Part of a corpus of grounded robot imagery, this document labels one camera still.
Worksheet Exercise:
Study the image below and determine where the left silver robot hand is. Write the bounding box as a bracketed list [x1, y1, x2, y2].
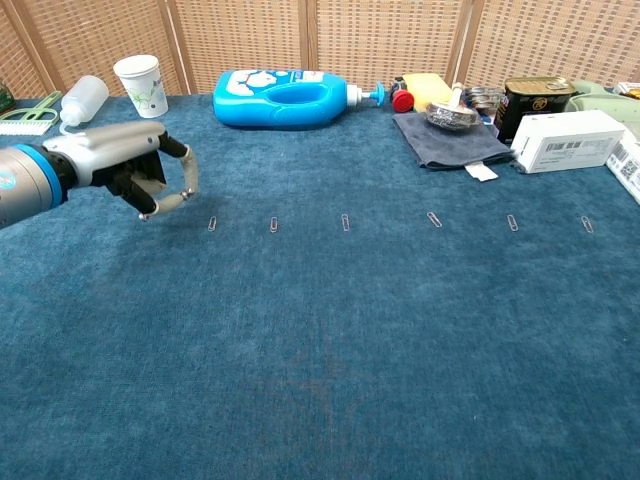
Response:
[42, 120, 200, 222]

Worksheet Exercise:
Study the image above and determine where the white squeeze wash bottle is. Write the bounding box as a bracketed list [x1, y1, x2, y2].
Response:
[58, 74, 110, 137]

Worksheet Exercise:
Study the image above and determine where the white paper cup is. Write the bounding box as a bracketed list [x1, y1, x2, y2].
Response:
[112, 54, 170, 120]

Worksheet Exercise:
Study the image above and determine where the green white hand brush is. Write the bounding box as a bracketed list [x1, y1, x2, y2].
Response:
[0, 90, 64, 136]

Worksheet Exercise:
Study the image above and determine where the blue detergent pump bottle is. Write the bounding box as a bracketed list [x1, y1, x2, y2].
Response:
[212, 69, 386, 132]

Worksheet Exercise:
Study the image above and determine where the wicker folding screen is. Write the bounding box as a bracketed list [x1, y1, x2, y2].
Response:
[0, 0, 640, 99]

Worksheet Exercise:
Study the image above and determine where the red black small bottle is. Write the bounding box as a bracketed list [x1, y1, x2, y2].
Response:
[390, 76, 416, 114]

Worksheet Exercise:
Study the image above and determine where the blue table carpet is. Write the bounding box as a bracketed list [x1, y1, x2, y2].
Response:
[0, 94, 640, 480]

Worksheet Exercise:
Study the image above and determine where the yellow sponge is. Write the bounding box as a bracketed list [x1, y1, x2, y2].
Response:
[402, 73, 454, 114]

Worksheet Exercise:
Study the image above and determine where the grey microfibre cloth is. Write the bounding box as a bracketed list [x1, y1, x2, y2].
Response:
[392, 110, 516, 182]

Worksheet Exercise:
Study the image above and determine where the binder clips pack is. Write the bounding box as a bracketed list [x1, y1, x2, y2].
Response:
[462, 85, 507, 126]

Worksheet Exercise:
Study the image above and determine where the gold black meat tin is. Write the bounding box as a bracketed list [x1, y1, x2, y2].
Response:
[496, 76, 577, 146]

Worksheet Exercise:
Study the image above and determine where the white cardboard box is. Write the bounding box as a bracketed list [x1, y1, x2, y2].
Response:
[509, 109, 626, 175]

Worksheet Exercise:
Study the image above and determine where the sage green plastic scoop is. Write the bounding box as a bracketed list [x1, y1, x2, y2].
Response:
[564, 79, 640, 131]

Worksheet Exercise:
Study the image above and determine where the long pastel tissue pack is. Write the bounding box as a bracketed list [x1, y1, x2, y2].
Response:
[604, 140, 640, 206]

